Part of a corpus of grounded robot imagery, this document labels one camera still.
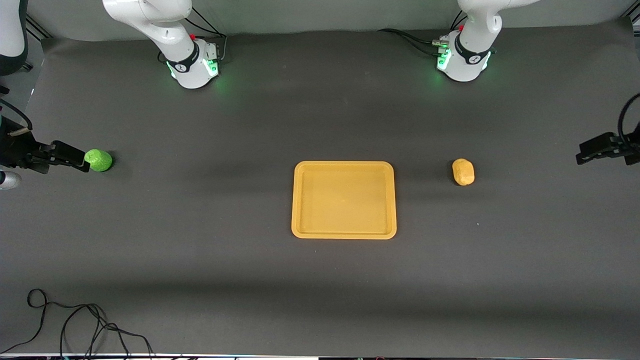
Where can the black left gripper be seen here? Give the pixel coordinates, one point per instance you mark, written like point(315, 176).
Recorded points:
point(621, 148)

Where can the yellow plastic tray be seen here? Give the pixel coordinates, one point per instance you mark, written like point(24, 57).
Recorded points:
point(344, 200)

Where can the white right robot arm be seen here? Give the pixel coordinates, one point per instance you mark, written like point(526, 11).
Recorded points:
point(165, 30)

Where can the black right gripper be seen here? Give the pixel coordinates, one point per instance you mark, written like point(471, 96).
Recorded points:
point(15, 150)

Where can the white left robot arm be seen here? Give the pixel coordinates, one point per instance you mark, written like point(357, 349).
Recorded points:
point(472, 45)

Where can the dark grey table mat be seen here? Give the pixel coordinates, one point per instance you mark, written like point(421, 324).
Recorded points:
point(320, 280)

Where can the green plastic cabbage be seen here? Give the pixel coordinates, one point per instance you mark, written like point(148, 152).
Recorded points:
point(99, 160)

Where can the aluminium frame rail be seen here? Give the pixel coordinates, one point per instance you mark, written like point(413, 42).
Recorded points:
point(37, 27)
point(635, 17)

